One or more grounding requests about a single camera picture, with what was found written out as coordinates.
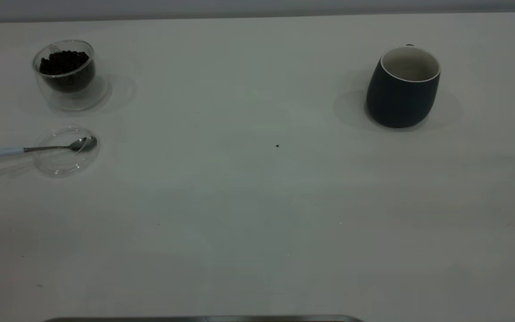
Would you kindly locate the dark grey mug white inside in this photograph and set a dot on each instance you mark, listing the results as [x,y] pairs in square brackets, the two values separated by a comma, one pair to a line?
[403,98]

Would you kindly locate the pile of coffee beans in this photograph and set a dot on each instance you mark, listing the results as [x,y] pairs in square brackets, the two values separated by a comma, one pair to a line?
[65,65]

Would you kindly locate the clear glass saucer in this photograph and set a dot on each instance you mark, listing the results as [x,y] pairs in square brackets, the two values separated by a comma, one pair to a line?
[61,163]

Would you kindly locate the clear double-wall glass cup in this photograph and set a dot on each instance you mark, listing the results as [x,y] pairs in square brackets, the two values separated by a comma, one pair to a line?
[79,101]

